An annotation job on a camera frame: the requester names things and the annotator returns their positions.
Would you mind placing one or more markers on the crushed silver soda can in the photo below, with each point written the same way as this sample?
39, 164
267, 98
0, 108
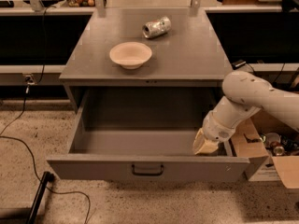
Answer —
152, 29

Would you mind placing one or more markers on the cans in cardboard box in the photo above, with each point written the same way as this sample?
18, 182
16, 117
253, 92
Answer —
280, 145

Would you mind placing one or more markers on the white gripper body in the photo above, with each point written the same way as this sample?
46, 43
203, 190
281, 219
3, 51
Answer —
217, 130

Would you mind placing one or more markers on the white paper bowl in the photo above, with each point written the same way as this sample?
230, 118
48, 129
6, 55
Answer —
130, 55

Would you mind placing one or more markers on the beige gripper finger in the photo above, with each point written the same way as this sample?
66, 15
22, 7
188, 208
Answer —
198, 141
208, 147

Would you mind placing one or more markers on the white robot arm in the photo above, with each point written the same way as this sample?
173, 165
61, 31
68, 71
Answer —
243, 96

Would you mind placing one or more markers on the black metal stand leg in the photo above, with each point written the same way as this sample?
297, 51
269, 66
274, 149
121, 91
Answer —
46, 178

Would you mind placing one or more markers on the small black device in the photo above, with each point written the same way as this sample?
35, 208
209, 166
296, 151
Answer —
238, 64

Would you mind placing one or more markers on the brown cardboard box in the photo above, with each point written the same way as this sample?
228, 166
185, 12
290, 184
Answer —
263, 165

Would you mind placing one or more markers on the grey top drawer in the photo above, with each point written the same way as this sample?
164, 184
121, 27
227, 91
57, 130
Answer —
143, 134

